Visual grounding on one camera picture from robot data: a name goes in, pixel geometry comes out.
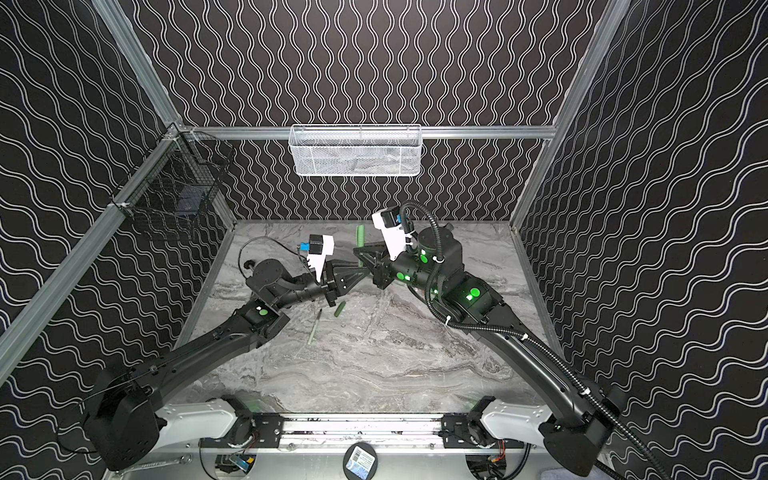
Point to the green pen cap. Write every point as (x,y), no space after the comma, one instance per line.
(339,310)
(360,235)

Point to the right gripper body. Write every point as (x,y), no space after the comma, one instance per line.
(387,267)

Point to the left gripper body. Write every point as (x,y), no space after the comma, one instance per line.
(331,278)

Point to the white wire mesh basket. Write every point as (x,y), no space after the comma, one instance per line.
(351,150)

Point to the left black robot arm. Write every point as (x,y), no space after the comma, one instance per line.
(121,417)

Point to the light green pen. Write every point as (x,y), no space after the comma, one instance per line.
(314,327)

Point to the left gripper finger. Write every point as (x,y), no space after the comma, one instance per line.
(349,278)
(347,268)

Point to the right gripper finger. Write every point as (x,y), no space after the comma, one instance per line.
(370,258)
(375,248)

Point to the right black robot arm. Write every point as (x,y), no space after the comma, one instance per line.
(425,257)

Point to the black wire basket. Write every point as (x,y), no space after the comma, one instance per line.
(177,199)

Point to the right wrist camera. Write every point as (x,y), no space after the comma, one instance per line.
(397,240)

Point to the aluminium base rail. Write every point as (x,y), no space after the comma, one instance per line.
(408,433)

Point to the round black labelled disc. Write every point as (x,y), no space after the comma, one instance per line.
(360,462)

